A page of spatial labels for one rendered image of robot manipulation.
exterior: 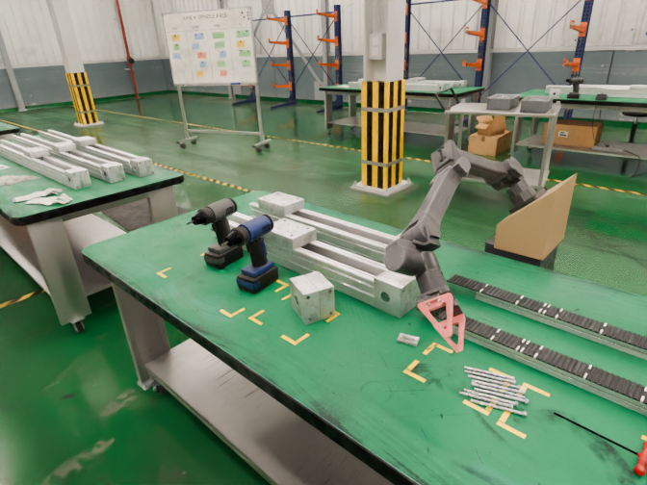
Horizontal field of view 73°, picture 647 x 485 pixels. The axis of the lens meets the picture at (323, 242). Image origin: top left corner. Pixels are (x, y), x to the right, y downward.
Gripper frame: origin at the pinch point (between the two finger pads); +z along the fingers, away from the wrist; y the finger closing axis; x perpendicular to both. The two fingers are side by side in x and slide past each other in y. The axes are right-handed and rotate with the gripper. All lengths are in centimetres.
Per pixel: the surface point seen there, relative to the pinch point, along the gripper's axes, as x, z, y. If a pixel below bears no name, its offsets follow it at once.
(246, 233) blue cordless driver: 44, -49, 0
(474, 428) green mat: 3.0, 14.4, 9.5
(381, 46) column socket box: -15, -346, 167
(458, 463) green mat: 6.9, 20.0, 3.7
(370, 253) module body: 19, -49, 34
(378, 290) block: 16.3, -27.2, 20.2
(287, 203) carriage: 45, -84, 32
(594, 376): -22.3, 8.7, 23.3
